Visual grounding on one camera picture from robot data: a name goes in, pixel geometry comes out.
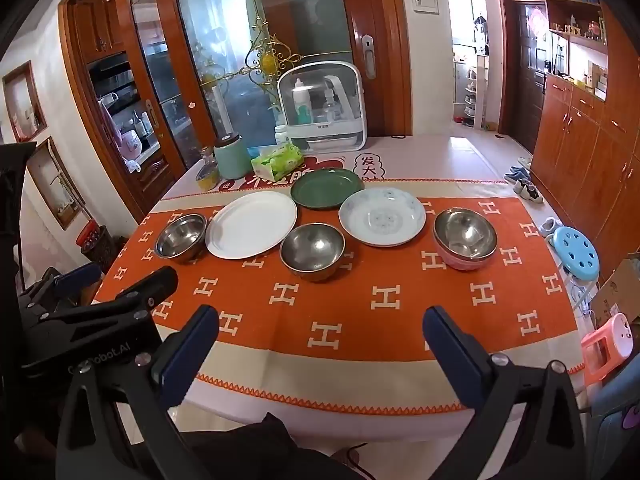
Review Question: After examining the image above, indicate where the small steel bowl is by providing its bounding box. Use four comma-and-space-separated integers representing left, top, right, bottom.
154, 213, 208, 264

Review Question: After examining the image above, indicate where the red basket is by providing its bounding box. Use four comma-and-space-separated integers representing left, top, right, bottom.
77, 220, 103, 248

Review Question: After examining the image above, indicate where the white black sneaker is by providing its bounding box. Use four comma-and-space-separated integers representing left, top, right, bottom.
512, 178, 544, 204

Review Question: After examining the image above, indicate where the plain white plate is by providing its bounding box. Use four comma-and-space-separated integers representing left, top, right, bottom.
205, 191, 299, 261

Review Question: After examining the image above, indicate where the pink steel bowl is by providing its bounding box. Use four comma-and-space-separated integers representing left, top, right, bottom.
432, 208, 499, 272

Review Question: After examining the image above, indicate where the dark wooden door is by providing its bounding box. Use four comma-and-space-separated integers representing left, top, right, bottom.
500, 0, 551, 153

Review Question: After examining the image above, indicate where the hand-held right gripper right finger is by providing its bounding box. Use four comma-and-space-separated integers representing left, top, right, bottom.
422, 305, 587, 480

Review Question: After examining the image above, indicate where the blue plastic stool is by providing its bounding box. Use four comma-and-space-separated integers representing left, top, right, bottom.
547, 226, 600, 281

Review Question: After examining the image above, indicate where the wooden wall frame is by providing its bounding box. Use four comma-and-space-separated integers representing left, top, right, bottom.
2, 60, 48, 143
27, 137, 86, 231

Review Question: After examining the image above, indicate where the white shoe rack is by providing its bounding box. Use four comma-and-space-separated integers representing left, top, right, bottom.
462, 52, 488, 128

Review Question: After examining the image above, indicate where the wooden wall cabinet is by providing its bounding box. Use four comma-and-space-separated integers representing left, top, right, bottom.
530, 0, 640, 281

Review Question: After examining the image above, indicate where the green tissue pack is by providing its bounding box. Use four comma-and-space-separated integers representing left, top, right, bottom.
250, 142, 305, 181

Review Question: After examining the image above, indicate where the white bottle with green label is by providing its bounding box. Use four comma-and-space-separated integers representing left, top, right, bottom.
292, 80, 313, 126

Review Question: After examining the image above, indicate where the person's dark clothing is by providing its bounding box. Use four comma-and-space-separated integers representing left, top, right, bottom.
165, 412, 371, 480

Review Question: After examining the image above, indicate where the pink plastic stool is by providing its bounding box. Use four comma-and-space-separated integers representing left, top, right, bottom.
580, 312, 633, 386

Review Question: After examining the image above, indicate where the orange patterned tablecloth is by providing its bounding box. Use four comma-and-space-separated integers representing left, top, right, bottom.
92, 180, 586, 411

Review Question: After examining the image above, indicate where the black cable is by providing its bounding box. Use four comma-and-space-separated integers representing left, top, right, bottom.
332, 442, 381, 480

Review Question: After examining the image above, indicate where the pink white kitchen appliance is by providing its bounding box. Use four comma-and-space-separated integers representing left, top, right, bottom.
117, 127, 143, 173

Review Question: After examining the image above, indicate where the mint green canister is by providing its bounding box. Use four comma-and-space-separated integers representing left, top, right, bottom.
213, 135, 251, 179

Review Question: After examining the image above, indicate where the green plate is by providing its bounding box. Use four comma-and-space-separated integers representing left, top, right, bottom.
290, 167, 366, 211

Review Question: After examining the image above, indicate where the white clear storage box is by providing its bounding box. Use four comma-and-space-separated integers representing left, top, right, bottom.
276, 61, 371, 152

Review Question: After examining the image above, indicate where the dark woven bin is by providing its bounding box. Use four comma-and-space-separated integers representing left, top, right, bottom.
85, 227, 128, 271

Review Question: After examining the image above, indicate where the white plate with blue pattern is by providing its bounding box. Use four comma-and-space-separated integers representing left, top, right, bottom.
338, 187, 427, 247

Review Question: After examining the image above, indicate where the cardboard box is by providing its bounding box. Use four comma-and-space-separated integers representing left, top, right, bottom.
590, 255, 640, 326

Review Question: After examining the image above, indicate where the wooden kitchen cabinet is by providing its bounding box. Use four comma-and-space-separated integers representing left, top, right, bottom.
70, 0, 176, 201

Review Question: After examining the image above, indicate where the printed pink table cover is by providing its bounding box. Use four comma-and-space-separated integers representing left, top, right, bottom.
115, 135, 591, 441

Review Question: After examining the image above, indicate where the wood framed glass sliding door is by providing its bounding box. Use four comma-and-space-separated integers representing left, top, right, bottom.
112, 0, 411, 181

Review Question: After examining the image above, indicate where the glass jar with yellow contents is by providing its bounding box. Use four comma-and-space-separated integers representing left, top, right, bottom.
195, 147, 219, 192

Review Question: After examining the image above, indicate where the silver door handle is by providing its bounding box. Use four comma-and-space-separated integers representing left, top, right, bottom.
361, 35, 377, 80

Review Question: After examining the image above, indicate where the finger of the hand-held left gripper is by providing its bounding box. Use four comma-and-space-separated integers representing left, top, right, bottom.
20, 262, 103, 312
40, 266, 179, 323

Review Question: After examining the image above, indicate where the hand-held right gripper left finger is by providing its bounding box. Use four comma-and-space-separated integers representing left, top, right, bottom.
56, 304, 221, 480

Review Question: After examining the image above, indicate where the clear plastic bottle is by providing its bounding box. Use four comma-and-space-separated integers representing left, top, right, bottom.
320, 90, 346, 123

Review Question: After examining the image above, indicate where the gold ornament on glass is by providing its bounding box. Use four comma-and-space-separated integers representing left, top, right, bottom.
200, 15, 306, 91

